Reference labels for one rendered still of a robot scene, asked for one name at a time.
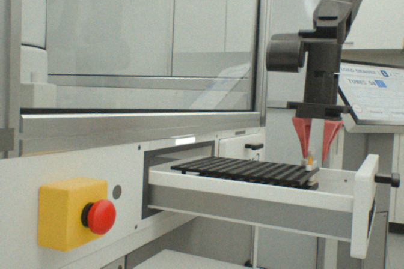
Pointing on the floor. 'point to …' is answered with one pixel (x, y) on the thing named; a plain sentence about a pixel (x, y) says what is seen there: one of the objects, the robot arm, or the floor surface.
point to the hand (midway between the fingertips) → (314, 154)
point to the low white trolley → (184, 262)
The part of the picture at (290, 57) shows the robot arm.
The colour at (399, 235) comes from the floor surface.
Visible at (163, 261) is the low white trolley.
